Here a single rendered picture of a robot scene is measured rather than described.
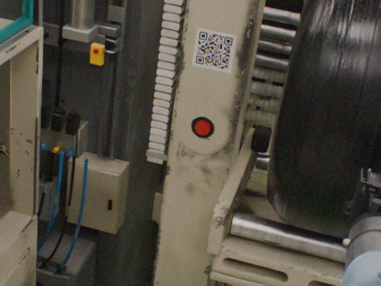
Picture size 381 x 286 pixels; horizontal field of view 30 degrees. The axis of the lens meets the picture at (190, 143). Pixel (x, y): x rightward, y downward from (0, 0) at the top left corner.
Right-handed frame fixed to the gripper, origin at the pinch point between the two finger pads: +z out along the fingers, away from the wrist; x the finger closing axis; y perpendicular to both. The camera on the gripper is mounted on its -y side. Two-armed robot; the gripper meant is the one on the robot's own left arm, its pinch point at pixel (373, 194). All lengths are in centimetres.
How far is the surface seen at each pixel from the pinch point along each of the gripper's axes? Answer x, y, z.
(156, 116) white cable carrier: 42.2, -3.5, 21.8
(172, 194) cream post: 36.5, -19.9, 22.6
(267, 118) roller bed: 24, -12, 62
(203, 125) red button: 32.3, -2.7, 20.2
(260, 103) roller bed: 26, -9, 62
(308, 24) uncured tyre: 16.1, 22.9, 7.4
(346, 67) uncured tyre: 8.7, 18.6, 1.9
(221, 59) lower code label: 30.7, 11.2, 19.0
